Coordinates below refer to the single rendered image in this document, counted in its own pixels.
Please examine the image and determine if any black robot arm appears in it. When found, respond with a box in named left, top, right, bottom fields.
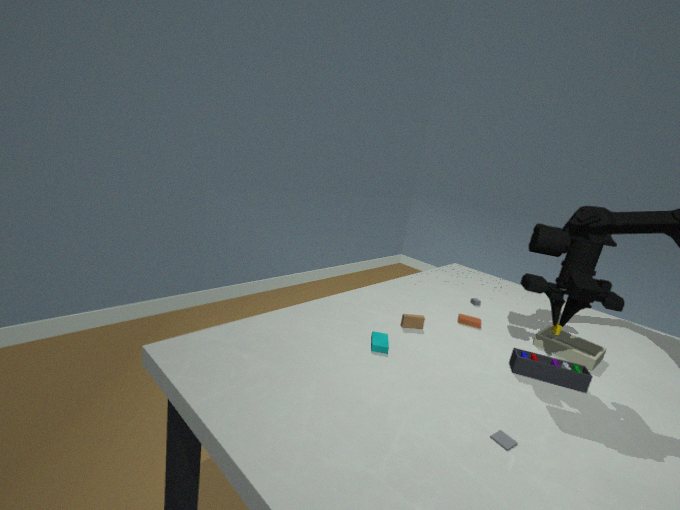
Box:
left=529, top=206, right=680, bottom=303

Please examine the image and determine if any small teal block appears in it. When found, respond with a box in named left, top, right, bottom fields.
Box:
left=371, top=331, right=389, bottom=354

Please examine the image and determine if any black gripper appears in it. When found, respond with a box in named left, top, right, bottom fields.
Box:
left=520, top=258, right=624, bottom=327

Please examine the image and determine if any beige rectangular tray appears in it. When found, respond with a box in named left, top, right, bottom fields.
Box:
left=533, top=326, right=607, bottom=371

